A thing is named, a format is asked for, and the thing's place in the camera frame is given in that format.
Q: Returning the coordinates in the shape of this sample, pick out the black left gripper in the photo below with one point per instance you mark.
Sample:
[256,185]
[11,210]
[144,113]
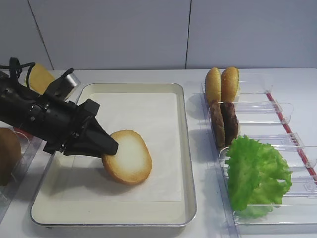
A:
[79,132]

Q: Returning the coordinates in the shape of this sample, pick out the bun slice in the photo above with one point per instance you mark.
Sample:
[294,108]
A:
[10,154]
[132,164]

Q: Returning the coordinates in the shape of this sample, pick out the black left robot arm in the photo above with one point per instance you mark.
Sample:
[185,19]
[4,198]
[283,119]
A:
[27,110]

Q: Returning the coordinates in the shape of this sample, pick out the brown meat patty left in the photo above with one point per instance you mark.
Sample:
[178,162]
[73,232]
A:
[217,124]

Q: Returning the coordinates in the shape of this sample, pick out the brown meat patty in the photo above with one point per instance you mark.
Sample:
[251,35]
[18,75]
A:
[230,122]
[217,124]

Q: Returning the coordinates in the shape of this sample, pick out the brown meat patty right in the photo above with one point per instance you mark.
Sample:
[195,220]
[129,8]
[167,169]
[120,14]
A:
[230,122]

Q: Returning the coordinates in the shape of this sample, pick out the green lettuce leaf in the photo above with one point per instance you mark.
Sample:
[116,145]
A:
[258,177]

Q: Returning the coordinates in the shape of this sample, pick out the clear acrylic left rack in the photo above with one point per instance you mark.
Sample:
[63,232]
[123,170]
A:
[16,199]

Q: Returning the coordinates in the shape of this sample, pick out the clear acrylic rack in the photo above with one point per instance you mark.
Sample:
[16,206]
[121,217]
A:
[16,199]
[263,119]

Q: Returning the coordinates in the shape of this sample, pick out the white paper tray liner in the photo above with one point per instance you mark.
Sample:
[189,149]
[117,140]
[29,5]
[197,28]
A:
[153,116]

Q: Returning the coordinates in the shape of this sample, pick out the cream metal tray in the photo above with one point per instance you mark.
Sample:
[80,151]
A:
[48,211]

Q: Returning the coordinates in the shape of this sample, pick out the bun top left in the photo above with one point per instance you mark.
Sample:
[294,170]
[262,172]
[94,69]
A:
[213,85]

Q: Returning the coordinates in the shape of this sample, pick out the bun top right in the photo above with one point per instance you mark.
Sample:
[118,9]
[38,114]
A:
[229,84]

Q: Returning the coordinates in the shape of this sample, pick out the clear acrylic right rack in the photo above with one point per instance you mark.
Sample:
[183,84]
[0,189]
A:
[263,119]

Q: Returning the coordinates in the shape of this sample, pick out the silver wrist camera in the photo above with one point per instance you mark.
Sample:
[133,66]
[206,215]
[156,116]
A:
[63,87]

